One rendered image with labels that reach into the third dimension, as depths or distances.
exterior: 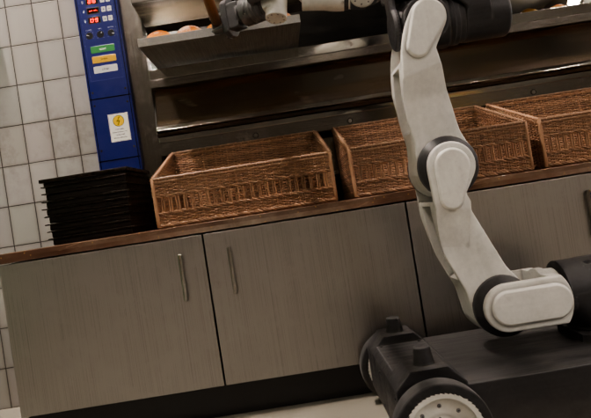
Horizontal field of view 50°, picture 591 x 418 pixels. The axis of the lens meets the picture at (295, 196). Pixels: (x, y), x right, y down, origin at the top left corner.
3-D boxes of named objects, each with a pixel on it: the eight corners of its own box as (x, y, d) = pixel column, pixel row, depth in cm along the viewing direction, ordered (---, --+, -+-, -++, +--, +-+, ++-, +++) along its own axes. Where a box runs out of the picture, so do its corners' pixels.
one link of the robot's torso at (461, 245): (518, 311, 162) (449, 140, 163) (551, 326, 142) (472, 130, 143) (463, 334, 162) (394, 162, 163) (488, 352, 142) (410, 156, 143)
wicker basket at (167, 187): (180, 225, 236) (169, 152, 236) (328, 201, 237) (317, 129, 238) (154, 230, 187) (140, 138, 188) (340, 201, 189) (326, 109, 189)
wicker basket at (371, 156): (340, 200, 237) (329, 128, 237) (488, 177, 237) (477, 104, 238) (353, 199, 188) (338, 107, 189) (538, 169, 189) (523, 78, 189)
